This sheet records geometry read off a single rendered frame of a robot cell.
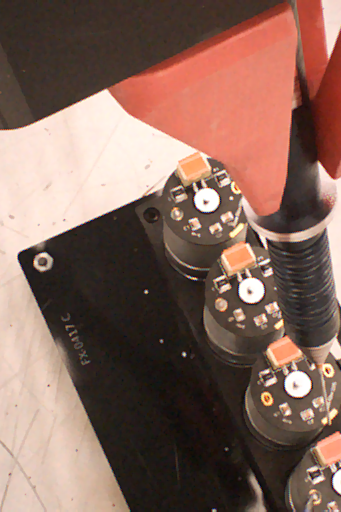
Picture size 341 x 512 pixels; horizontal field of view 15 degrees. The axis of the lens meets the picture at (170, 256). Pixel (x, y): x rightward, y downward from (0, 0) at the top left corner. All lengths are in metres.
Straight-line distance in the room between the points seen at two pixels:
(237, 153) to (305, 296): 0.07
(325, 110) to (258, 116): 0.04
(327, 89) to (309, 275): 0.05
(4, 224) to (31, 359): 0.05
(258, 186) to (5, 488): 0.23
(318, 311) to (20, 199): 0.20
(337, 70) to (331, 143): 0.02
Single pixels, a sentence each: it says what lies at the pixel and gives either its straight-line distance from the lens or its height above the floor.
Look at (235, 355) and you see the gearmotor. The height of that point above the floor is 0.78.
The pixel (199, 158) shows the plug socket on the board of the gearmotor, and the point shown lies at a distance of 0.35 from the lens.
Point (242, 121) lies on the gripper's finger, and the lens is 0.15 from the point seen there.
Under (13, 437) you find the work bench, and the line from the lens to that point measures 0.41.
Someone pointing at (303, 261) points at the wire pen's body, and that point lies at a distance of 0.23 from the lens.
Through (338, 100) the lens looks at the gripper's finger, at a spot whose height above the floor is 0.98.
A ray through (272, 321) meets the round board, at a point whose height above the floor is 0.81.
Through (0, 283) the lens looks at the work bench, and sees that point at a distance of 0.42.
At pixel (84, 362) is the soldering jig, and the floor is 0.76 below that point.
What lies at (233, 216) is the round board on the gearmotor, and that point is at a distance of 0.35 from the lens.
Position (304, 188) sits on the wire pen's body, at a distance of 0.21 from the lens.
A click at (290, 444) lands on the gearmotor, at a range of 0.37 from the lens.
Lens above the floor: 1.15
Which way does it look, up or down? 75 degrees down
